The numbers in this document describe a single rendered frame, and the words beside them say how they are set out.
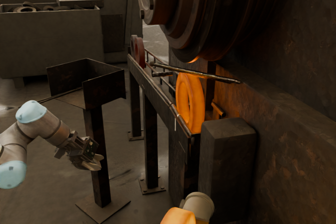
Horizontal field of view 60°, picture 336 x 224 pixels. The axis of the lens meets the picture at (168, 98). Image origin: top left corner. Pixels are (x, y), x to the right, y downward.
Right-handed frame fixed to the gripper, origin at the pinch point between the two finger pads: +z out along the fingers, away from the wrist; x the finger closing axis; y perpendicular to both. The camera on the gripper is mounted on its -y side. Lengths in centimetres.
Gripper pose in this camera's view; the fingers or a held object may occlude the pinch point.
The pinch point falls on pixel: (96, 167)
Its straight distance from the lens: 113.5
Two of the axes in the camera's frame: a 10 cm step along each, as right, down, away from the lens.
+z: 5.0, 6.3, 6.0
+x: 2.0, -7.5, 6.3
